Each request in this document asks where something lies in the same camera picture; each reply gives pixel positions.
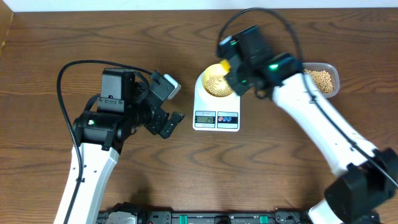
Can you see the soybeans in container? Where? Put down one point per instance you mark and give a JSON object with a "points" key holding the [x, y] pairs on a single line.
{"points": [[322, 79]]}

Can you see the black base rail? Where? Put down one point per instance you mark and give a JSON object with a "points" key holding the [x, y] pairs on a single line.
{"points": [[129, 213]]}

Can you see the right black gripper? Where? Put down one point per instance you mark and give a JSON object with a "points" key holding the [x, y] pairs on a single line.
{"points": [[232, 78]]}

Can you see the clear plastic container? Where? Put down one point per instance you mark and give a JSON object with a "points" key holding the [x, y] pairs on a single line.
{"points": [[331, 70]]}

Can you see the white digital kitchen scale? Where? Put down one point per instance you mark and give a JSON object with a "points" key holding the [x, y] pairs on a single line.
{"points": [[212, 113]]}

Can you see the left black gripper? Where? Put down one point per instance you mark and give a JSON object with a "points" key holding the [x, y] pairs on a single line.
{"points": [[155, 125]]}

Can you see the yellow measuring scoop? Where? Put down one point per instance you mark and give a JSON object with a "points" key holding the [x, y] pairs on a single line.
{"points": [[226, 65]]}

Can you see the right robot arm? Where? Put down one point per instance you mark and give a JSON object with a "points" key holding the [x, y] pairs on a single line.
{"points": [[366, 177]]}

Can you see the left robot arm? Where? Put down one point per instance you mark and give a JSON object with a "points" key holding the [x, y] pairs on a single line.
{"points": [[127, 101]]}

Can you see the pale yellow bowl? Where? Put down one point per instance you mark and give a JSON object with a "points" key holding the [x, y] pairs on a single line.
{"points": [[215, 69]]}

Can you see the soybeans in bowl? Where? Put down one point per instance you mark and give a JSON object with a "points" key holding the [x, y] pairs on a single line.
{"points": [[217, 86]]}

